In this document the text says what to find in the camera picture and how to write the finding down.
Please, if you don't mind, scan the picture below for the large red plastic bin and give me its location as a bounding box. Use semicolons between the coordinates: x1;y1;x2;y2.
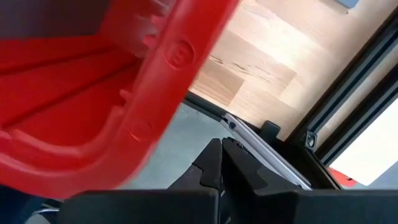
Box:
0;0;243;200

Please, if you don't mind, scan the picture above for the silver metal bracket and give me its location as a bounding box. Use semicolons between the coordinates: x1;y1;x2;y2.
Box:
219;112;313;191

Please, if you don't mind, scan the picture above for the red clamp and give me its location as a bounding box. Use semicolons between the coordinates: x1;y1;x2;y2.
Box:
328;167;358;189

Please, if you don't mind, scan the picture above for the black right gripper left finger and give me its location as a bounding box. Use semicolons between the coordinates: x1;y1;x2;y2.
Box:
58;138;222;224

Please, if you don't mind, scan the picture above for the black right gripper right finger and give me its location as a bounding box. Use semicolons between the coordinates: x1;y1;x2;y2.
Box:
222;138;398;224

